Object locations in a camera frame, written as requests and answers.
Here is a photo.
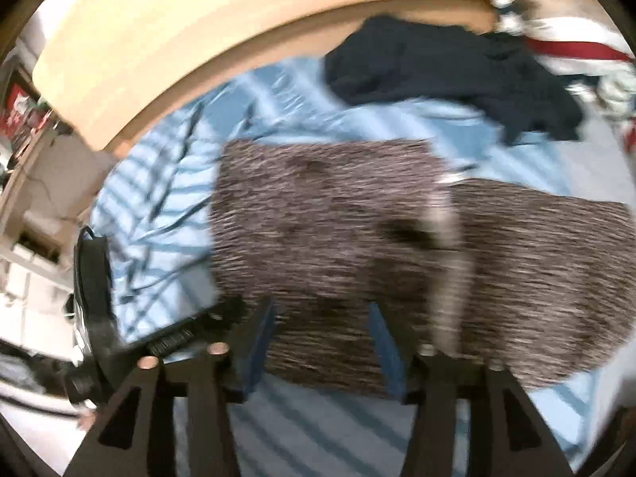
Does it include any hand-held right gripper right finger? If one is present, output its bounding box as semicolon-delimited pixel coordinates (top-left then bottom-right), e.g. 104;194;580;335
368;302;573;477

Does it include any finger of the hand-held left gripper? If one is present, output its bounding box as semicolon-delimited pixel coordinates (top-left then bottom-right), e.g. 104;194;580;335
142;297;245;359

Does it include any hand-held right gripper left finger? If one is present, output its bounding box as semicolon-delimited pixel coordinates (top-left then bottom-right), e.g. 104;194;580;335
64;299;275;477

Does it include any brown fuzzy garment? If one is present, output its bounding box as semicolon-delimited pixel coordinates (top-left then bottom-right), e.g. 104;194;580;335
207;138;636;399

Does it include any white shelf unit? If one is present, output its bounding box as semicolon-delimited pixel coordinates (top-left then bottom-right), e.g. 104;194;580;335
0;132;120;309

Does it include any black and white cloth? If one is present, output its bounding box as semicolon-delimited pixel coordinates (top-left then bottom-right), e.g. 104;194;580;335
0;338;95;421

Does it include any blue striped bed sheet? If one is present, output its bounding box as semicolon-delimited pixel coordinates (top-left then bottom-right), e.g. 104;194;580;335
88;56;636;477

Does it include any red printed object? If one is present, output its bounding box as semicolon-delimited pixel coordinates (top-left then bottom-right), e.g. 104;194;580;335
0;77;53;152

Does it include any wooden headboard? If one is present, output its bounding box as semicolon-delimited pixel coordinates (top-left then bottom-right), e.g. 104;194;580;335
31;0;572;161

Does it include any dark navy garment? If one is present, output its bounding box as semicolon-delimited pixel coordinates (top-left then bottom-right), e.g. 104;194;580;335
323;14;585;146

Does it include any white and red garment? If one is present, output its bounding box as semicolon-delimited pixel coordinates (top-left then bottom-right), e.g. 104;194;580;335
489;0;636;154

